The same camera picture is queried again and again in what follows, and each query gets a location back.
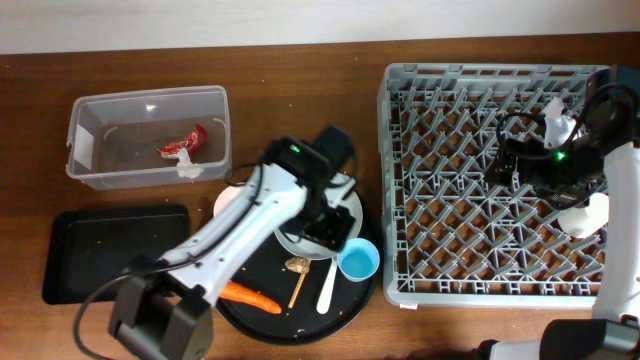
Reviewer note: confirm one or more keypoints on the brown food lump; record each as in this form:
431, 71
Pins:
298, 265

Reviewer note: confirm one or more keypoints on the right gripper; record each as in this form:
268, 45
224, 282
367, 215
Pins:
529, 150

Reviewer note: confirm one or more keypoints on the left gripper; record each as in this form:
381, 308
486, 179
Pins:
336, 232

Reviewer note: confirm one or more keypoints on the red snack wrapper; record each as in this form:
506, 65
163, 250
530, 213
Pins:
190, 144

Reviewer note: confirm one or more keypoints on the round black serving tray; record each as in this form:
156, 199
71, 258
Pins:
265, 272

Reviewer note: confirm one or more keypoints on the black rectangular tray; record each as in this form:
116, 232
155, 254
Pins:
90, 247

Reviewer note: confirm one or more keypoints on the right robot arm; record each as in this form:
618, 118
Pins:
604, 142

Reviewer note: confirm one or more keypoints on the white tissue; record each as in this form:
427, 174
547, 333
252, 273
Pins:
185, 168

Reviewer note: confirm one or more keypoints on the grey dishwasher rack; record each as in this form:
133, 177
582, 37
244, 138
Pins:
452, 238

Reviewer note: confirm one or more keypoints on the wooden chopstick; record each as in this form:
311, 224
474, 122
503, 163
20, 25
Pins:
297, 289

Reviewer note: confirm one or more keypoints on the clear plastic bin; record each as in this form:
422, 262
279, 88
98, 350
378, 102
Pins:
113, 138

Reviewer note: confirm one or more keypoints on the pink bowl with food scraps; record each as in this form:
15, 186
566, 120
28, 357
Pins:
225, 198

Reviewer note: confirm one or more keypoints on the white cup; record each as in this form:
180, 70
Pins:
583, 221

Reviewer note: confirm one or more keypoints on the blue cup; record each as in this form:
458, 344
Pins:
359, 259

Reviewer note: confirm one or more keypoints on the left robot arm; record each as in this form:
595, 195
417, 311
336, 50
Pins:
166, 312

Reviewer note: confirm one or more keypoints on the grey plate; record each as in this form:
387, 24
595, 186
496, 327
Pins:
291, 238

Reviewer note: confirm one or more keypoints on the orange carrot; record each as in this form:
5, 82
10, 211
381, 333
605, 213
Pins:
241, 294

